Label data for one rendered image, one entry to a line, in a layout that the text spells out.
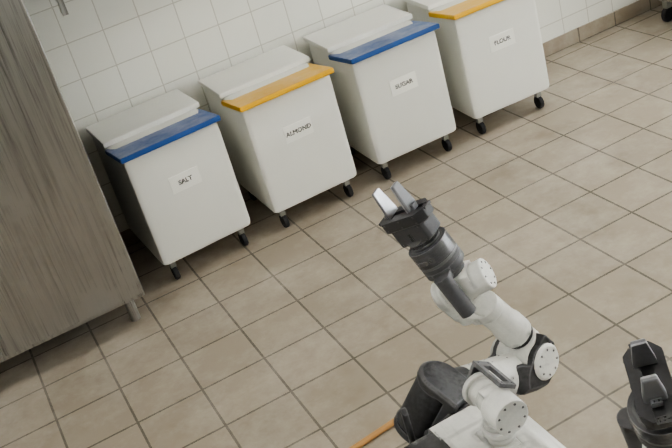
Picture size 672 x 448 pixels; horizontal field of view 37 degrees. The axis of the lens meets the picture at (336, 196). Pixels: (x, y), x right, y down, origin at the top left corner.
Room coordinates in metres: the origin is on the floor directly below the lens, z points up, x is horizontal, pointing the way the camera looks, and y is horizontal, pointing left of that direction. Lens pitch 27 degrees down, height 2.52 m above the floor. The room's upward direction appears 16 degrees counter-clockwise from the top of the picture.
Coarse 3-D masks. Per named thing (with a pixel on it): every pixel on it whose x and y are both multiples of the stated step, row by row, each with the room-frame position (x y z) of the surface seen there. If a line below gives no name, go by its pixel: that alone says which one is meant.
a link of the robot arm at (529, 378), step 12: (492, 348) 1.74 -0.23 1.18; (540, 348) 1.66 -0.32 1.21; (552, 348) 1.67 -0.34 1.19; (480, 360) 1.66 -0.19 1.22; (492, 360) 1.65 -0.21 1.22; (504, 360) 1.65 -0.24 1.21; (516, 360) 1.66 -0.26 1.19; (540, 360) 1.64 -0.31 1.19; (552, 360) 1.66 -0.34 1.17; (504, 372) 1.62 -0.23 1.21; (516, 372) 1.63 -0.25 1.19; (528, 372) 1.63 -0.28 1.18; (540, 372) 1.63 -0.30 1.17; (552, 372) 1.65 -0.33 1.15; (528, 384) 1.62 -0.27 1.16; (540, 384) 1.63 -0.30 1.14
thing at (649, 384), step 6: (642, 378) 1.01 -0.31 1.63; (648, 378) 1.00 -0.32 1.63; (654, 378) 1.00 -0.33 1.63; (642, 384) 1.01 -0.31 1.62; (648, 384) 1.00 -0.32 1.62; (654, 384) 1.00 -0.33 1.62; (660, 384) 1.01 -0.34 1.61; (642, 390) 1.01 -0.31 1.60; (648, 390) 1.01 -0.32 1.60; (654, 390) 1.01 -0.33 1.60; (660, 390) 1.01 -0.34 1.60; (642, 396) 1.02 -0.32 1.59; (648, 396) 1.02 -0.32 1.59; (654, 396) 1.02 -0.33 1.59; (660, 396) 1.02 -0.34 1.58; (666, 396) 1.02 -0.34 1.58; (648, 402) 1.02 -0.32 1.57; (654, 402) 1.02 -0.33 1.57; (660, 402) 1.01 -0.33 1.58
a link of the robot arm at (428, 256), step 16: (400, 208) 1.73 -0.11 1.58; (416, 208) 1.69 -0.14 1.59; (432, 208) 1.67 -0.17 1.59; (384, 224) 1.71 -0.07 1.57; (400, 224) 1.68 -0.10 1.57; (416, 224) 1.66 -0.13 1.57; (432, 224) 1.67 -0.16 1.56; (400, 240) 1.70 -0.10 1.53; (416, 240) 1.67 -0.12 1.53; (432, 240) 1.67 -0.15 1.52; (448, 240) 1.67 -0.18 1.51; (416, 256) 1.66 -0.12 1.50; (432, 256) 1.65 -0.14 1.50; (448, 256) 1.65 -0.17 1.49
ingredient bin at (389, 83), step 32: (320, 32) 5.48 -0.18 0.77; (352, 32) 5.32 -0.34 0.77; (384, 32) 5.25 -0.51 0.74; (416, 32) 5.02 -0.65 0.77; (320, 64) 5.37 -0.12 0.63; (352, 64) 4.90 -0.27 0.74; (384, 64) 4.98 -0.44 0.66; (416, 64) 5.03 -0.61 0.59; (352, 96) 5.03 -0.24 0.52; (384, 96) 4.97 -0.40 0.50; (416, 96) 5.02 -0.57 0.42; (448, 96) 5.09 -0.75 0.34; (352, 128) 5.15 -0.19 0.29; (384, 128) 4.95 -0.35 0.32; (416, 128) 5.01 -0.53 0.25; (448, 128) 5.07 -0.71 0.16; (384, 160) 4.94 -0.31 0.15
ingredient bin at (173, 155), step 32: (160, 96) 5.19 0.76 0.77; (96, 128) 4.99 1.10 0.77; (128, 128) 4.85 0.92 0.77; (160, 128) 4.80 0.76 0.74; (192, 128) 4.61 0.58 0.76; (128, 160) 4.48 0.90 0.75; (160, 160) 4.56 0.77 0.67; (192, 160) 4.62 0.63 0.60; (224, 160) 4.67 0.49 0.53; (128, 192) 4.63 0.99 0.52; (160, 192) 4.54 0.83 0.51; (192, 192) 4.60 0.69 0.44; (224, 192) 4.65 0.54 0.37; (128, 224) 5.00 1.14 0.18; (160, 224) 4.52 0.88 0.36; (192, 224) 4.58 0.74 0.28; (224, 224) 4.63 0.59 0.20; (160, 256) 4.51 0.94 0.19
